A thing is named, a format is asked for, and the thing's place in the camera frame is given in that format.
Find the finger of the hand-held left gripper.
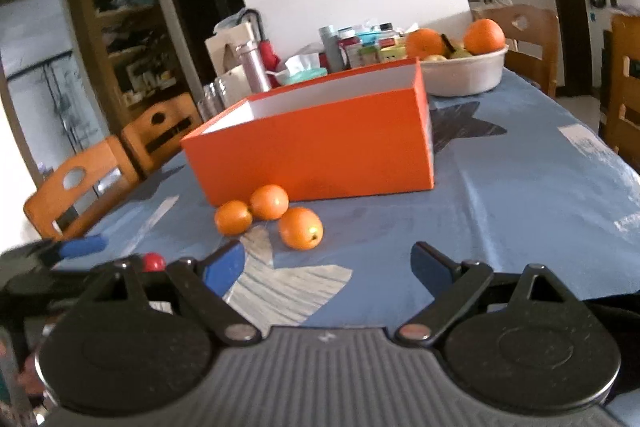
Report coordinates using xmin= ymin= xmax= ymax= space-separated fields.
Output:
xmin=46 ymin=234 xmax=109 ymax=266

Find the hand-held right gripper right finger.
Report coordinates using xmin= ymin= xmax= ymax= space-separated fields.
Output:
xmin=395 ymin=241 xmax=584 ymax=348

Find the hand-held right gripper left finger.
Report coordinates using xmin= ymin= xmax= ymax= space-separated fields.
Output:
xmin=74 ymin=240 xmax=261 ymax=348

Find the orange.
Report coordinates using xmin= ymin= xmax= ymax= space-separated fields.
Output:
xmin=278 ymin=206 xmax=324 ymax=251
xmin=249 ymin=184 xmax=290 ymax=221
xmin=463 ymin=18 xmax=507 ymax=55
xmin=214 ymin=200 xmax=253 ymax=237
xmin=405 ymin=28 xmax=446 ymax=59

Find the white fruit bowl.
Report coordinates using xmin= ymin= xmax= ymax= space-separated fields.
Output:
xmin=419 ymin=43 xmax=510 ymax=98

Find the wooden chair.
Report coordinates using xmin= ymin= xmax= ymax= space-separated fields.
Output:
xmin=22 ymin=136 xmax=141 ymax=242
xmin=472 ymin=4 xmax=561 ymax=98
xmin=120 ymin=93 xmax=203 ymax=180
xmin=597 ymin=14 xmax=640 ymax=156

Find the blue printed tablecloth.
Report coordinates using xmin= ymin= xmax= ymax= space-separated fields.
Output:
xmin=45 ymin=67 xmax=640 ymax=333

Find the orange cardboard box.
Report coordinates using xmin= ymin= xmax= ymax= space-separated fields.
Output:
xmin=180 ymin=58 xmax=437 ymax=208

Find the balcony glass door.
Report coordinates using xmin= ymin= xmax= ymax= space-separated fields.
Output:
xmin=0 ymin=0 xmax=108 ymax=190

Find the clear glass mug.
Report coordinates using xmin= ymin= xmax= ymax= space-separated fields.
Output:
xmin=197 ymin=79 xmax=227 ymax=122

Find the pink metal thermos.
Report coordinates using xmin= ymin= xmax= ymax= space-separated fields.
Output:
xmin=235 ymin=43 xmax=273 ymax=94

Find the wooden display cabinet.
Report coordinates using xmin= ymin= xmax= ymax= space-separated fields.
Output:
xmin=75 ymin=0 xmax=201 ymax=108

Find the teal white tissue pack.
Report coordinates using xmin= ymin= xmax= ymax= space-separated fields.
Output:
xmin=276 ymin=54 xmax=329 ymax=86

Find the grey bottle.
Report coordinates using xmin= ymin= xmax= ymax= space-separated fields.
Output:
xmin=319 ymin=26 xmax=347 ymax=74

